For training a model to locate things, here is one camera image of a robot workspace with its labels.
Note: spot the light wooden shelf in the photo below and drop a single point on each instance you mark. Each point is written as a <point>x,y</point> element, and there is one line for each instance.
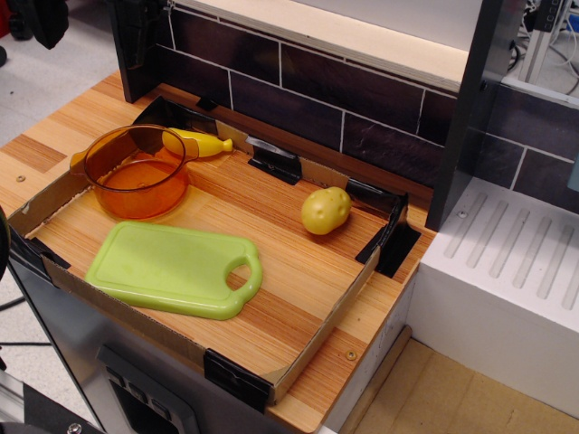
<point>424,41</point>

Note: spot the orange transparent plastic pot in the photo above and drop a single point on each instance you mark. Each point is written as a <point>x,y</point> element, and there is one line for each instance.
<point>137,172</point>

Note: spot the white drainboard counter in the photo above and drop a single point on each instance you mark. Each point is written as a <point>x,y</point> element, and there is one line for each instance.
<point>497,291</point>

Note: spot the green plastic cutting board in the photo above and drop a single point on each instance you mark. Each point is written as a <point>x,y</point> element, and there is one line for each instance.
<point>177,270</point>

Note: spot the yellow toy potato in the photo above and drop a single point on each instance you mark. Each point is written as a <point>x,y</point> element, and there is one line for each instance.
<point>325,210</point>

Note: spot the yellow toy banana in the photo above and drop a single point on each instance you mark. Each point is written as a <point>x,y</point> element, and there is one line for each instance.
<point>205,144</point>

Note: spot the dark shelf support post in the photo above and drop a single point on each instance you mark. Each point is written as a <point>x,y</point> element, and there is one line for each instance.
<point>487,64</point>

